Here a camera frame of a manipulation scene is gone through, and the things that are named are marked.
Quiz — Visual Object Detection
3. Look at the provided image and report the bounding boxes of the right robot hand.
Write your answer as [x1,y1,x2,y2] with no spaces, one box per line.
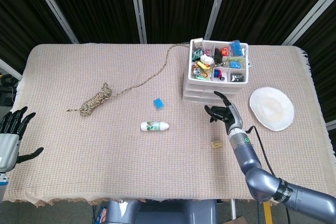
[204,91,244,133]

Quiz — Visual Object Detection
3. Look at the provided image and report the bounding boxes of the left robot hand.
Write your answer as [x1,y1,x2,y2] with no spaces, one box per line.
[0,106,45,172]

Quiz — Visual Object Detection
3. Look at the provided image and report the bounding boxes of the clear drawer with white paper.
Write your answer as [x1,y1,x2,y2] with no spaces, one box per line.
[183,82,246,92]

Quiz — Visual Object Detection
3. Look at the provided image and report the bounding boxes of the clear plastic drawer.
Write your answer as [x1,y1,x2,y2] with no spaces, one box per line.
[182,94,226,104]

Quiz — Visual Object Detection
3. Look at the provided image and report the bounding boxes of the white paper plate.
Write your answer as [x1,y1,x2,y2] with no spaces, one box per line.
[249,87,295,132]

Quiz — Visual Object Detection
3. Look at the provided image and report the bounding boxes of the colourful snack packets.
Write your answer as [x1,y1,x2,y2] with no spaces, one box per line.
[193,67,211,80]

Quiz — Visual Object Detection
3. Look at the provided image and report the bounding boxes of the green printed packet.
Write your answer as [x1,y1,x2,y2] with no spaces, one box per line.
[226,57,244,69]

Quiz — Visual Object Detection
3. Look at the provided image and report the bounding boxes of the yellow packet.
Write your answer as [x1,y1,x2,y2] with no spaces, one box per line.
[196,61,212,71]

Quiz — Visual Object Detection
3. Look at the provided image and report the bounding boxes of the white crumpled wad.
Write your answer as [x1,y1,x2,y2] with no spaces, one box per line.
[199,54,214,65]

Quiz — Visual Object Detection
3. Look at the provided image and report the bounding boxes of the blue plastic packet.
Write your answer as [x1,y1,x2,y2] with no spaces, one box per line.
[230,40,242,57]

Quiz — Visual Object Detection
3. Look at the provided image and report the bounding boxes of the blue and white block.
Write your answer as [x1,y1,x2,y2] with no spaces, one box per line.
[153,97,166,111]

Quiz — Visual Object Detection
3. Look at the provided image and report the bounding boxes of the white bottle green label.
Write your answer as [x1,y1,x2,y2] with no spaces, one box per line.
[140,121,170,132]

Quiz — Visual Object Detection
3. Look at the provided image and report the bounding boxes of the beige woven tablecloth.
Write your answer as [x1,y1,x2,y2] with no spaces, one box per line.
[2,42,336,208]

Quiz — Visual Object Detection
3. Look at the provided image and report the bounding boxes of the grey robot torso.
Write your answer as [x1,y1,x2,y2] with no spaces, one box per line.
[104,199,218,224]

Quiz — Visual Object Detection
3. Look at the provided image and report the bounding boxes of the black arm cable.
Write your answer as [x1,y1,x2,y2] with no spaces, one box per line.
[245,125,276,177]

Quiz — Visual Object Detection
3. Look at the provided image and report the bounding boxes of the white plastic drawer unit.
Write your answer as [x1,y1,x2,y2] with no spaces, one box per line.
[182,38,249,104]

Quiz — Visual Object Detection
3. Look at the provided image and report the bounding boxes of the white frame post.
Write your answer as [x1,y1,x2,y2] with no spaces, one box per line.
[282,0,336,46]
[28,0,79,44]
[0,58,23,80]
[128,0,148,44]
[204,0,232,41]

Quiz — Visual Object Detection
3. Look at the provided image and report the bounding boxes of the braided tan rope bundle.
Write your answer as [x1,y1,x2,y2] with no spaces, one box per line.
[67,42,190,116]

